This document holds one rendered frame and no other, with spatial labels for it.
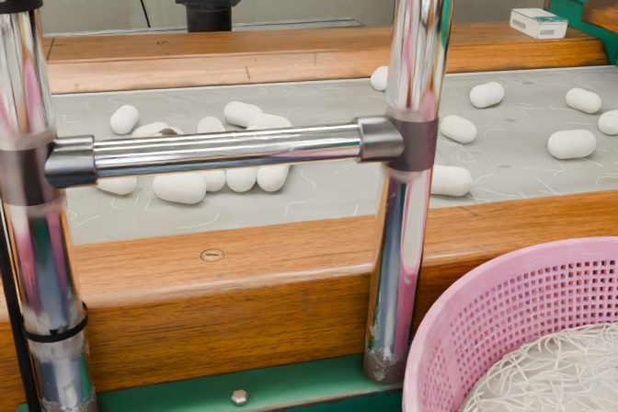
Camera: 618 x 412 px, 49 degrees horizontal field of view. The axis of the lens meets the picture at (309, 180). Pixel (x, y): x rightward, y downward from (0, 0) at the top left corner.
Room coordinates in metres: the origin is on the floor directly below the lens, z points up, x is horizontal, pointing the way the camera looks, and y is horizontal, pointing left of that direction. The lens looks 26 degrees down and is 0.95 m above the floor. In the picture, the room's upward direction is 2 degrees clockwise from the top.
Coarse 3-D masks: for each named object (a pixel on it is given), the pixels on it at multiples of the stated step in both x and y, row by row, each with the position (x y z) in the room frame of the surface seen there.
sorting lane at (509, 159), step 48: (96, 96) 0.58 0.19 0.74; (144, 96) 0.58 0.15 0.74; (192, 96) 0.59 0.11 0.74; (240, 96) 0.59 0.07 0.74; (288, 96) 0.59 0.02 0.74; (336, 96) 0.60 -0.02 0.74; (384, 96) 0.60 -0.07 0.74; (528, 96) 0.62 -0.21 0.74; (480, 144) 0.49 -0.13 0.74; (528, 144) 0.50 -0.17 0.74; (96, 192) 0.39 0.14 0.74; (144, 192) 0.39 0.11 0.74; (240, 192) 0.40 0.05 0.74; (288, 192) 0.40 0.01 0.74; (336, 192) 0.40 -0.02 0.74; (480, 192) 0.41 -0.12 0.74; (528, 192) 0.41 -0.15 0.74; (576, 192) 0.41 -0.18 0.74; (96, 240) 0.33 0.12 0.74
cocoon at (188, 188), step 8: (160, 176) 0.38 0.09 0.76; (168, 176) 0.38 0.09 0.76; (176, 176) 0.38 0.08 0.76; (184, 176) 0.38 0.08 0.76; (192, 176) 0.38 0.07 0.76; (160, 184) 0.38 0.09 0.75; (168, 184) 0.38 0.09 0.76; (176, 184) 0.38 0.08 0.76; (184, 184) 0.38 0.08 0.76; (192, 184) 0.38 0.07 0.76; (200, 184) 0.38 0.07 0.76; (160, 192) 0.38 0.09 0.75; (168, 192) 0.38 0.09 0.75; (176, 192) 0.38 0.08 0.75; (184, 192) 0.37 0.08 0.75; (192, 192) 0.37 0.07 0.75; (200, 192) 0.38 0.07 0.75; (176, 200) 0.38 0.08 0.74; (184, 200) 0.38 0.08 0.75; (192, 200) 0.37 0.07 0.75
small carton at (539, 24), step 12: (516, 12) 0.78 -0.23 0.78; (528, 12) 0.77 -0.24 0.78; (540, 12) 0.78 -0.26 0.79; (516, 24) 0.78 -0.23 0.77; (528, 24) 0.75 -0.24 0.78; (540, 24) 0.73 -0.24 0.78; (552, 24) 0.74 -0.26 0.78; (564, 24) 0.74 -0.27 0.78; (540, 36) 0.73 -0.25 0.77; (552, 36) 0.74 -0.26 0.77; (564, 36) 0.74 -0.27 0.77
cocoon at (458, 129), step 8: (448, 120) 0.50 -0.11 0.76; (456, 120) 0.50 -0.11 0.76; (464, 120) 0.50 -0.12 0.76; (448, 128) 0.50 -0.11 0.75; (456, 128) 0.49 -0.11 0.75; (464, 128) 0.49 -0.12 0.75; (472, 128) 0.49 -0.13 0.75; (448, 136) 0.50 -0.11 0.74; (456, 136) 0.49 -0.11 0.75; (464, 136) 0.49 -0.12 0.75; (472, 136) 0.49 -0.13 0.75
